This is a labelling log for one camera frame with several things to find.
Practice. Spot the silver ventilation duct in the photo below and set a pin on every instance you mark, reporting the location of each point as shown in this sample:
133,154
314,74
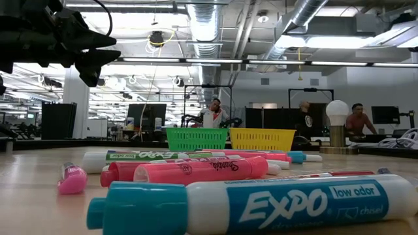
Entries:
307,13
205,23

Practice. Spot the black hanging camera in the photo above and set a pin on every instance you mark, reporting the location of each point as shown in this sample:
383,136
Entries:
156,38

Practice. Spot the yellow plastic basket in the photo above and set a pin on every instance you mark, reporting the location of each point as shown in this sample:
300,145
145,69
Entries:
261,140

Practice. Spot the green plastic basket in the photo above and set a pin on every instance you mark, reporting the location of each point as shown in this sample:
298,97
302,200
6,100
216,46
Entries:
196,140

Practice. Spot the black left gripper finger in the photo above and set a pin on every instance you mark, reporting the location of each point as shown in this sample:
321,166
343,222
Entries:
94,40
94,63

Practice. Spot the person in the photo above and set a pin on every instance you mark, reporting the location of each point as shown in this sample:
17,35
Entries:
214,114
307,122
357,122

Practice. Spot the green Expo chisel marker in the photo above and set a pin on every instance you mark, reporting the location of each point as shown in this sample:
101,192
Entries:
94,161

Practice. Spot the black background robot arm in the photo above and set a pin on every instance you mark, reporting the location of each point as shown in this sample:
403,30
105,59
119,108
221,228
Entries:
235,121
187,119

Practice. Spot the black cabinet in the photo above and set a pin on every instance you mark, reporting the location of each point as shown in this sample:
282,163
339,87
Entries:
58,120

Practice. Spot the pink Expo chisel marker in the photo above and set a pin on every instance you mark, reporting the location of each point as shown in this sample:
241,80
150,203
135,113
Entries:
117,173

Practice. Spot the red Expo fine marker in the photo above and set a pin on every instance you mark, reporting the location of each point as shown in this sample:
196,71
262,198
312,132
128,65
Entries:
352,173

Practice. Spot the blue fine-tip marker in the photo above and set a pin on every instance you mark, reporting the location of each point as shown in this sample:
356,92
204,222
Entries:
296,156

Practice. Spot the white globe lamp brass base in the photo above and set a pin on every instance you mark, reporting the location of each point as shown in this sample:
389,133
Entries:
337,112

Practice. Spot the blue Expo chisel marker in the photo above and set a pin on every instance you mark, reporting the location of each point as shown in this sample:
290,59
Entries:
112,151

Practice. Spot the long light bar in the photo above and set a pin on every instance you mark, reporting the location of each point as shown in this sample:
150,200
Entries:
228,61

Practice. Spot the pink fine-tip marker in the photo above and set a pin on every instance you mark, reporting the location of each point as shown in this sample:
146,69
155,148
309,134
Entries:
73,182

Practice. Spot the teal Expo chisel marker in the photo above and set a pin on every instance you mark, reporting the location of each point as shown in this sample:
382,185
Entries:
277,205

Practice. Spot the white jug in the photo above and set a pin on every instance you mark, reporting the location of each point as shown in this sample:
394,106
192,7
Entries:
208,120

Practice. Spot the wipes canister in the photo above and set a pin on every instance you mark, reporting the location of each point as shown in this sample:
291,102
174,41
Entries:
158,124
130,124

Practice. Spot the black partition panel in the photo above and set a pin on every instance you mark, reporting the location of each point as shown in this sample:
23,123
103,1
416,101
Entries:
274,119

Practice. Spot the black computer monitor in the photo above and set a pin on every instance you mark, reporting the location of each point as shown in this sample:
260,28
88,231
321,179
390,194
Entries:
147,115
385,115

